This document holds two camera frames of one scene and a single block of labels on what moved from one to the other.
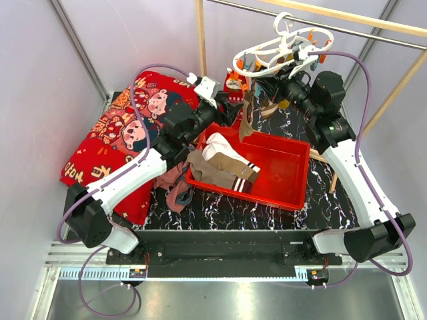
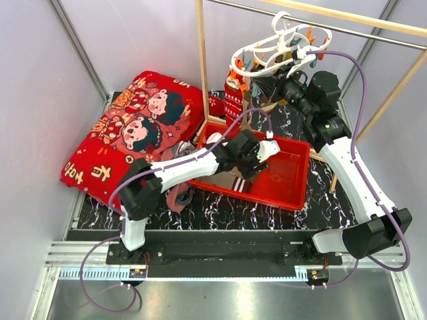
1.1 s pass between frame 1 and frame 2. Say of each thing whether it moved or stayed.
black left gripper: moved
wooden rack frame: stayed
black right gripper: stayed
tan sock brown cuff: stayed
